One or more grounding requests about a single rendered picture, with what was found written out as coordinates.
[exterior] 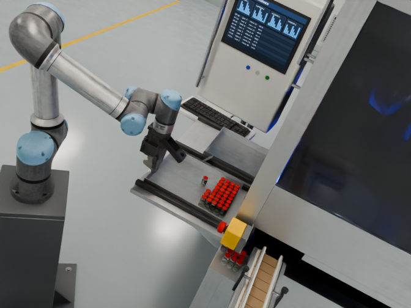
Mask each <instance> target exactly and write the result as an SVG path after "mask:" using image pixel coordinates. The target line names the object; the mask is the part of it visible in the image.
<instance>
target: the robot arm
mask: <svg viewBox="0 0 411 308"><path fill-rule="evenodd" d="M64 26H65V21H64V17H63V15H62V13H61V12H60V11H59V10H58V9H57V8H56V7H55V6H54V5H52V4H50V3H47V2H36V3H34V4H31V5H29V6H28V7H27V9H26V10H24V11H23V12H22V13H20V14H19V15H18V16H16V17H15V18H14V19H13V20H12V21H11V23H10V26H9V38H10V41H11V43H12V45H13V47H14V48H15V50H16V51H17V52H18V54H19V55H20V56H21V57H22V58H24V59H25V60H26V61H27V62H29V63H30V71H31V83H32V96H33V104H34V112H33V113H32V114H31V116H30V121H31V131H30V132H29V133H25V134H23V135H22V136H21V137H20V138H19V140H18V142H17V147H16V154H17V161H16V173H15V175H14V177H13V179H12V181H11V183H10V193H11V195H12V196H13V198H14V199H16V200H17V201H19V202H22V203H25V204H39V203H42V202H44V201H46V200H48V199H49V198H50V197H51V196H52V195H53V193H54V181H53V179H52V176H51V165H52V162H53V158H54V157H55V155H56V153H57V151H58V150H59V147H60V146H61V144H62V142H63V141H64V140H65V138H66V136H67V133H68V129H69V128H68V124H67V121H66V120H65V119H64V115H63V114H62V113H61V112H59V91H58V80H60V81H62V82H63V83H64V84H66V85H67V86H69V87H70V88H71V89H73V90H74V91H76V92H77V93H79V94H80V95H82V96H83V97H84V98H86V99H87V100H89V101H90V102H91V103H93V104H94V105H96V106H97V107H99V108H100V109H101V110H103V111H105V112H106V113H107V114H109V115H110V116H111V117H113V118H114V119H116V120H117V121H119V122H120V127H121V129H122V131H123V132H124V133H125V134H127V135H129V136H137V135H139V134H141V133H142V131H143V129H144V127H145V126H146V120H147V116H148V114H149V113H151V114H155V120H154V122H152V123H151V124H150V125H149V126H148V127H147V129H148V130H149V131H148V134H147V135H146V136H145V137H144V139H143V141H142V144H141V148H140V152H143V153H144V154H145V155H147V156H148V157H147V159H144V160H143V163H144V164H145V165H146V166H147V167H148V168H149V169H150V170H151V173H152V174H154V173H156V171H157V170H158V168H159V167H160V164H161V162H162V161H163V158H164V157H165V154H166V151H168V152H169V153H170V154H171V155H172V156H173V158H174V159H175V160H176V161H177V162H178V163H181V162H182V161H183V160H184V159H185V157H186V156H187V155H186V153H185V152H184V151H183V150H182V149H181V148H180V146H179V145H178V144H177V142H176V141H175V140H174V139H173V138H172V137H171V133H172V131H173V128H174V125H175V122H176V118H177V115H178V112H179V110H180V105H181V102H182V96H181V95H180V93H178V92H177V91H175V90H172V89H170V90H169V89H165V90H164V91H163V92H162V93H161V94H160V93H155V92H151V91H148V90H145V89H141V88H140V87H133V86H128V87H127V90H126V93H125V96H123V95H121V94H120V93H119V92H117V91H116V90H114V89H113V88H112V87H111V86H109V85H107V83H105V82H104V81H102V80H101V79H100V78H98V77H97V76H95V75H94V74H93V73H91V72H90V71H89V70H87V69H86V68H84V67H83V66H82V65H80V64H79V63H77V61H75V60H74V59H72V58H71V57H70V56H68V55H67V54H65V53H64V52H63V51H61V33H62V32H63V30H64Z"/></svg>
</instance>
